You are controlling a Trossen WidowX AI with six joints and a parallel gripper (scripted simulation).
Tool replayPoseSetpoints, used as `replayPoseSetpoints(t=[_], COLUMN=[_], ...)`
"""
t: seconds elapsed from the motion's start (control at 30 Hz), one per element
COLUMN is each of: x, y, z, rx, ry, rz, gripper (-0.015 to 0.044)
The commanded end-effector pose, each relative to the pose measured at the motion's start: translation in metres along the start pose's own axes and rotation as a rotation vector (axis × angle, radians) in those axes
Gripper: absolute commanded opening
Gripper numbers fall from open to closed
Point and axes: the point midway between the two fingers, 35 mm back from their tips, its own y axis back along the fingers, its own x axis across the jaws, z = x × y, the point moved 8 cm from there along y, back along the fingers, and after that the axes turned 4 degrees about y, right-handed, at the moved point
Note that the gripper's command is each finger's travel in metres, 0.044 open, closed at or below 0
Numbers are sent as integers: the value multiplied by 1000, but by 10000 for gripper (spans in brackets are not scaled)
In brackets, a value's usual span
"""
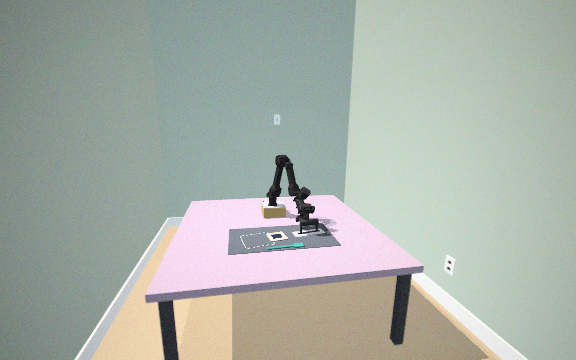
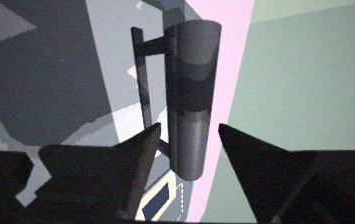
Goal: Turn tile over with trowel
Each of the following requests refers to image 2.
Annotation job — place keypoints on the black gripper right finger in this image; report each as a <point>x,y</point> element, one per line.
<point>270,176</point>

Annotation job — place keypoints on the cream tile with dark square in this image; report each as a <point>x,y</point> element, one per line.
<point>157,199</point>

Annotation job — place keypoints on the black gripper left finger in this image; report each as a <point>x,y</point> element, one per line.
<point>126,166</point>

